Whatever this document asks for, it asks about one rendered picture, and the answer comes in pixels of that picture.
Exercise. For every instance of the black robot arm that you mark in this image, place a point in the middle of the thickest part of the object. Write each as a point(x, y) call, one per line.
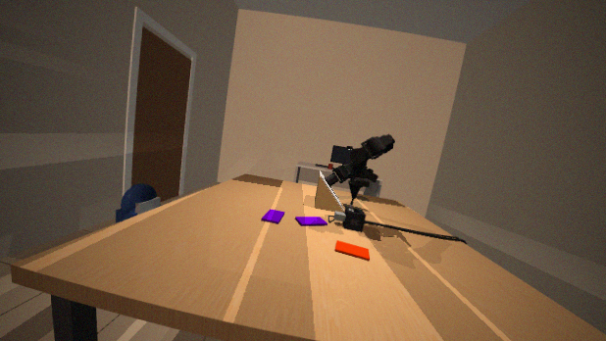
point(373, 148)

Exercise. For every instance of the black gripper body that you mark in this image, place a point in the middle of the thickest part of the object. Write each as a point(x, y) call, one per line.
point(356, 175)

